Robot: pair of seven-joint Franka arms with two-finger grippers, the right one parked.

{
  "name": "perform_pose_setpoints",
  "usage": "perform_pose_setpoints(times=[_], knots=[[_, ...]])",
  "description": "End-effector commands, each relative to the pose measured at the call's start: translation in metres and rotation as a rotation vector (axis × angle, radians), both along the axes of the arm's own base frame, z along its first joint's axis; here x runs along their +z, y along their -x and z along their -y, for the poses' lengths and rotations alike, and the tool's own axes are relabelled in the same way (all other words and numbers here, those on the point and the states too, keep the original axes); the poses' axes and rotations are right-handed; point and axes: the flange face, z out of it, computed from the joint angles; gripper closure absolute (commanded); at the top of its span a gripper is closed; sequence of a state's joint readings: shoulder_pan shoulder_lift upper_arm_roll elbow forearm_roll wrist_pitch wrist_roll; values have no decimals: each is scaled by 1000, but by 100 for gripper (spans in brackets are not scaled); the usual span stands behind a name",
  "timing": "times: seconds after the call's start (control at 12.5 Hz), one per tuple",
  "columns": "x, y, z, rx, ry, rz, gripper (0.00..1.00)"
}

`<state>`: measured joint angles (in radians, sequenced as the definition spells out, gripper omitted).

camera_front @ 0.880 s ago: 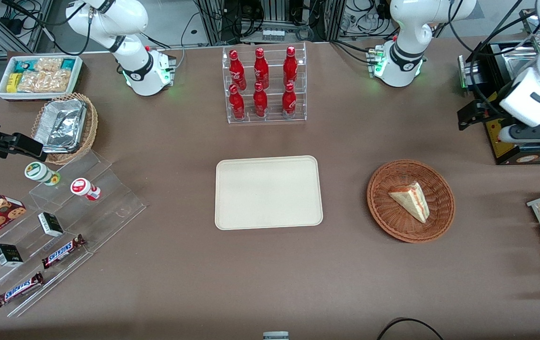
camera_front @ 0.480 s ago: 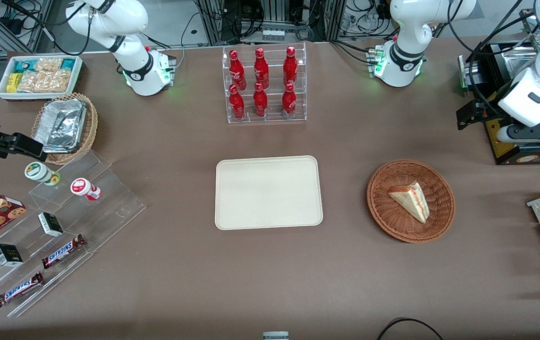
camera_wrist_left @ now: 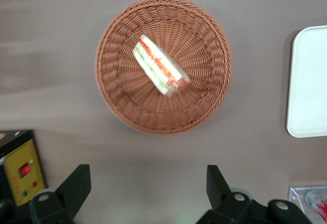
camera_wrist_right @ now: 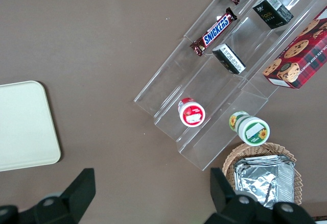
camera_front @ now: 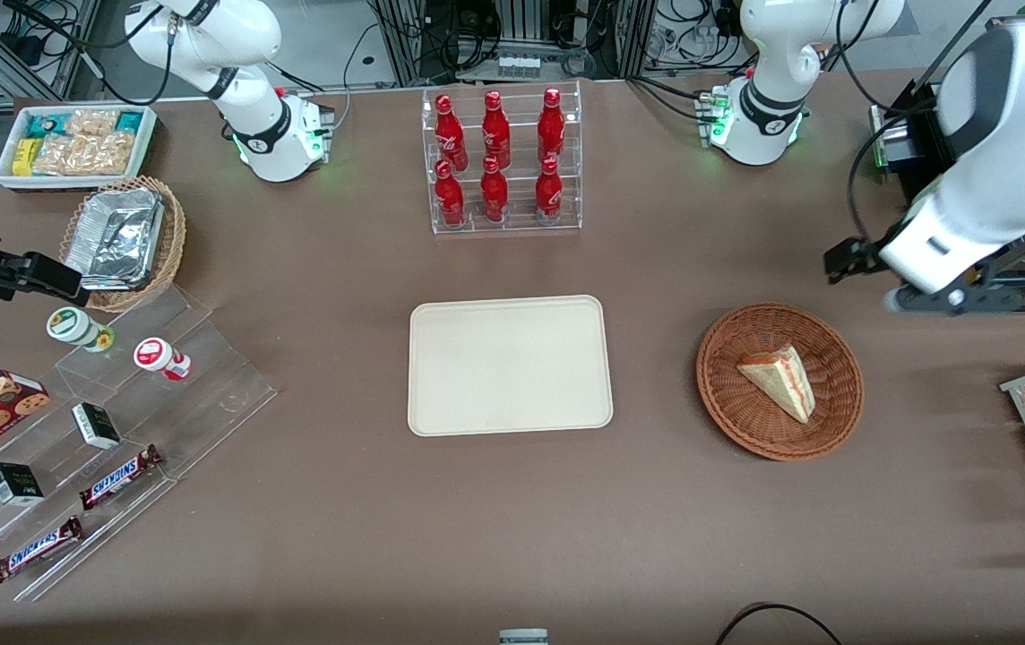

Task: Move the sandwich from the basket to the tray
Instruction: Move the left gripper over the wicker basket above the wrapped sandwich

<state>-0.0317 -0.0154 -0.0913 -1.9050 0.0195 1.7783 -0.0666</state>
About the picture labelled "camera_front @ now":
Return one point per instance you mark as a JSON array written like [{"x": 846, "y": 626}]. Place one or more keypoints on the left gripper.
[{"x": 855, "y": 253}]

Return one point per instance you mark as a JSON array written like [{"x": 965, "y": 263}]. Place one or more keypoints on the triangular sandwich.
[{"x": 781, "y": 381}]

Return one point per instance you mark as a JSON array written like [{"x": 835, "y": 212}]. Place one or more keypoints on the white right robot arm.
[{"x": 253, "y": 134}]

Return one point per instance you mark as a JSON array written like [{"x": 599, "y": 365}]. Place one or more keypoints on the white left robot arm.
[{"x": 763, "y": 107}]

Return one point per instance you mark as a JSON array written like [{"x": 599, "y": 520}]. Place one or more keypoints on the light wicker basket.
[{"x": 174, "y": 242}]

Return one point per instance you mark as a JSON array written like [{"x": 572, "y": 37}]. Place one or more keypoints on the round brown wicker basket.
[{"x": 745, "y": 421}]

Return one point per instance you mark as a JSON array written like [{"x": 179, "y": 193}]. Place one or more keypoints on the beige rectangular tray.
[{"x": 508, "y": 367}]

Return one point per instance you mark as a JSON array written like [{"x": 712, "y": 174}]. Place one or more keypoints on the green lid yogurt cup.
[{"x": 73, "y": 325}]

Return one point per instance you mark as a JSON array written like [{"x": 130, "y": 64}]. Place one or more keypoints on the aluminium foil container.
[{"x": 114, "y": 237}]

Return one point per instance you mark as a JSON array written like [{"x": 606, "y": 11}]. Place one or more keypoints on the white snack box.
[{"x": 6, "y": 175}]

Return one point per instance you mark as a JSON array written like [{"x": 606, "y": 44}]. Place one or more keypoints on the black food warmer machine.
[{"x": 911, "y": 154}]

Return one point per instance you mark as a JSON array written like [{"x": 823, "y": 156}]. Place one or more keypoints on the yellow snack packet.
[{"x": 23, "y": 157}]

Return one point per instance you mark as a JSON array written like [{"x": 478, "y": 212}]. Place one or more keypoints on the large clear cracker bag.
[{"x": 87, "y": 154}]

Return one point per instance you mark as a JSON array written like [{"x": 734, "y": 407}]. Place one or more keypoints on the red lid yogurt cup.
[{"x": 154, "y": 355}]

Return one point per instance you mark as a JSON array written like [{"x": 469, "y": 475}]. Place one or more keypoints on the green snack packet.
[{"x": 44, "y": 125}]

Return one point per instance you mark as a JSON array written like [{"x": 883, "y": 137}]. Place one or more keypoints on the small black box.
[
  {"x": 96, "y": 425},
  {"x": 15, "y": 484}
]

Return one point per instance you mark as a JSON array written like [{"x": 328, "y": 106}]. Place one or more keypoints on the small clear cracker bag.
[{"x": 91, "y": 122}]

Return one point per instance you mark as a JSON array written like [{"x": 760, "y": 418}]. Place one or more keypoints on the teal snack packet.
[{"x": 128, "y": 122}]

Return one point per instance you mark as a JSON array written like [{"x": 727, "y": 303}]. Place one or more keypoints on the clear acrylic stepped stand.
[{"x": 208, "y": 394}]

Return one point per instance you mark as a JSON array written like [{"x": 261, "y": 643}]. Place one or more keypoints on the Snickers chocolate bar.
[
  {"x": 33, "y": 549},
  {"x": 118, "y": 477}
]

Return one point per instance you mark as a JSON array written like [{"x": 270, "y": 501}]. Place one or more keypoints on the red soda bottle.
[
  {"x": 494, "y": 195},
  {"x": 548, "y": 195},
  {"x": 450, "y": 199},
  {"x": 450, "y": 134},
  {"x": 551, "y": 125},
  {"x": 495, "y": 133}
]

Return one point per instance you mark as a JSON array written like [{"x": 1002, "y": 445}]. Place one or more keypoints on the clear acrylic bottle rack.
[{"x": 517, "y": 219}]

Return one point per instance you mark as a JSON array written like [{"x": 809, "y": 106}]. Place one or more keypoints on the white power strip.
[{"x": 519, "y": 64}]

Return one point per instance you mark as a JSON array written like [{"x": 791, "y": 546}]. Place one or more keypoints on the metal equipment rack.
[{"x": 405, "y": 36}]

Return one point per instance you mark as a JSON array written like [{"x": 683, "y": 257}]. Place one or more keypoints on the small grey device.
[{"x": 523, "y": 637}]

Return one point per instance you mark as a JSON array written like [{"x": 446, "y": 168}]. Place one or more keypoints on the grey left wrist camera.
[{"x": 920, "y": 302}]

